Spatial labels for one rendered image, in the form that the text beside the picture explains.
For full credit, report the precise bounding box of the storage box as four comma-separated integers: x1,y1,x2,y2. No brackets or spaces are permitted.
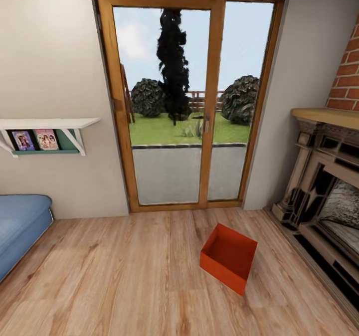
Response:
200,223,257,296

